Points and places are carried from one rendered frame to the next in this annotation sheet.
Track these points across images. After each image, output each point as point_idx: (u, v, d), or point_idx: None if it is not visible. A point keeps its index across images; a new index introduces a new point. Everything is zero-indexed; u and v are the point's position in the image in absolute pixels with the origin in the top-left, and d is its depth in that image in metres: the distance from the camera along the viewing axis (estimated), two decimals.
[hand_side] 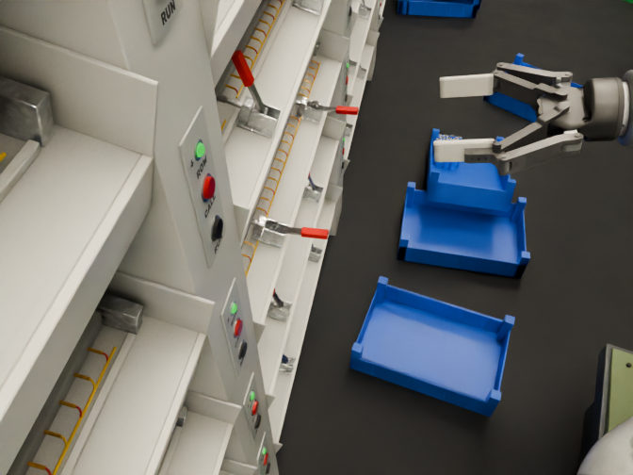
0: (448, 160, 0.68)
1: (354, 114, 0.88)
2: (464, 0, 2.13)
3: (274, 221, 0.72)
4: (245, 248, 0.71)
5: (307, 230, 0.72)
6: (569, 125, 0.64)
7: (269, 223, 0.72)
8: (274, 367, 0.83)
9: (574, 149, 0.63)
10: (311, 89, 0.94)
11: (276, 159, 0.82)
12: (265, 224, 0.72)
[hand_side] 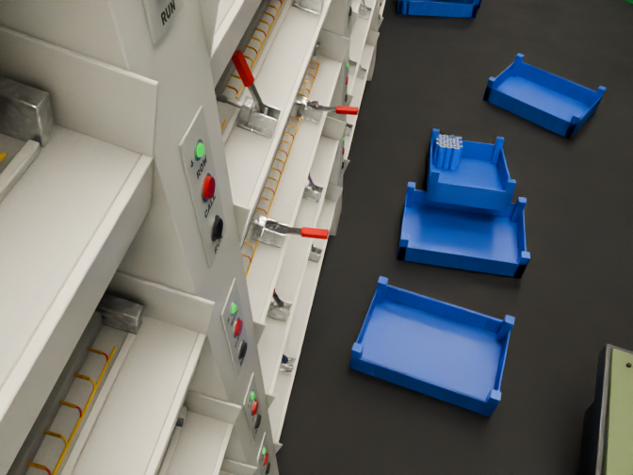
0: None
1: (354, 114, 0.88)
2: (464, 0, 2.13)
3: (274, 221, 0.72)
4: (245, 248, 0.71)
5: (307, 230, 0.72)
6: None
7: (269, 223, 0.72)
8: (274, 367, 0.83)
9: None
10: (311, 89, 0.94)
11: (276, 159, 0.82)
12: (265, 224, 0.72)
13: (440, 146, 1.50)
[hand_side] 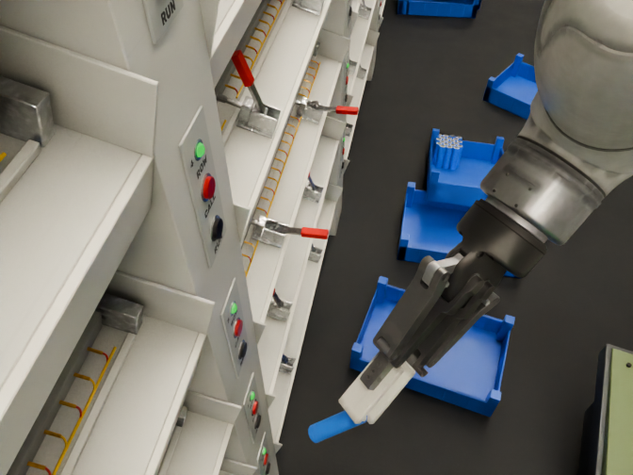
0: None
1: (354, 114, 0.88)
2: (464, 0, 2.13)
3: (274, 221, 0.72)
4: (245, 248, 0.71)
5: (307, 230, 0.72)
6: (495, 286, 0.52)
7: (269, 223, 0.72)
8: (274, 367, 0.83)
9: None
10: (311, 89, 0.94)
11: (276, 159, 0.82)
12: (265, 224, 0.72)
13: (440, 146, 1.50)
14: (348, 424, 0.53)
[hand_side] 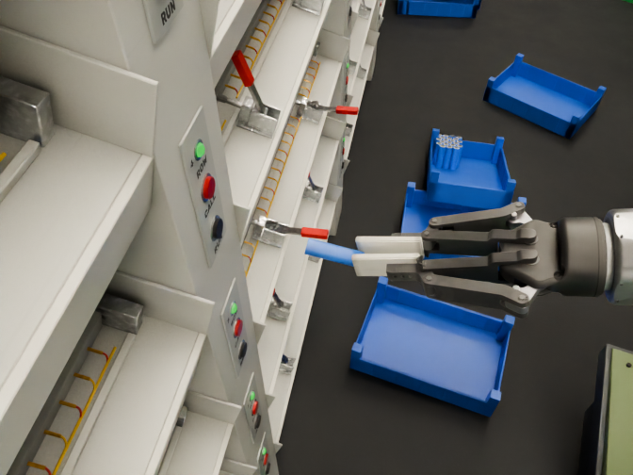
0: (372, 237, 0.59)
1: (354, 114, 0.88)
2: (464, 0, 2.13)
3: (274, 221, 0.72)
4: (245, 248, 0.71)
5: (307, 230, 0.72)
6: None
7: (269, 223, 0.72)
8: (274, 367, 0.83)
9: (512, 209, 0.58)
10: (311, 89, 0.94)
11: (276, 159, 0.82)
12: (265, 224, 0.72)
13: (440, 146, 1.50)
14: None
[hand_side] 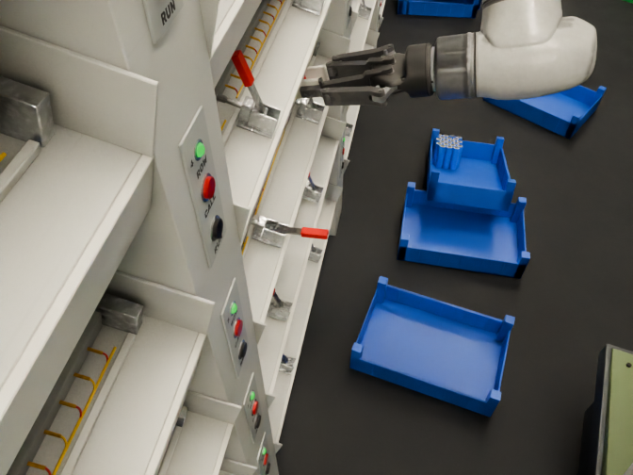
0: None
1: None
2: (464, 0, 2.13)
3: (274, 221, 0.72)
4: (245, 248, 0.71)
5: (307, 230, 0.72)
6: (389, 83, 0.79)
7: (269, 223, 0.72)
8: (274, 367, 0.83)
9: (378, 101, 0.79)
10: None
11: None
12: (265, 224, 0.72)
13: (440, 146, 1.50)
14: None
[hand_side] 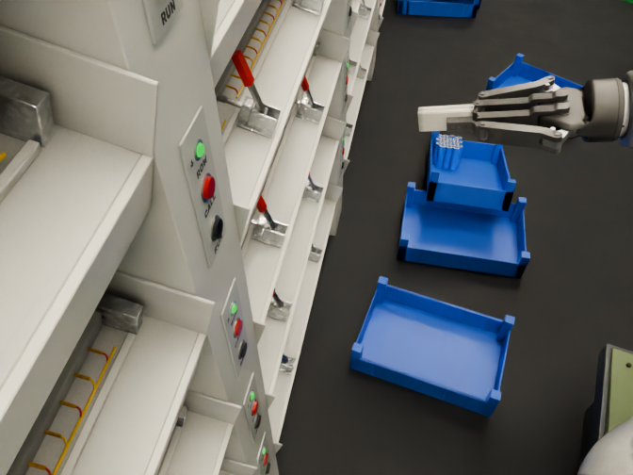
0: (432, 129, 0.72)
1: None
2: (464, 0, 2.13)
3: None
4: (245, 248, 0.71)
5: (258, 204, 0.70)
6: (569, 126, 0.64)
7: (256, 223, 0.72)
8: (274, 367, 0.83)
9: (550, 146, 0.64)
10: None
11: None
12: (251, 222, 0.72)
13: (440, 146, 1.50)
14: None
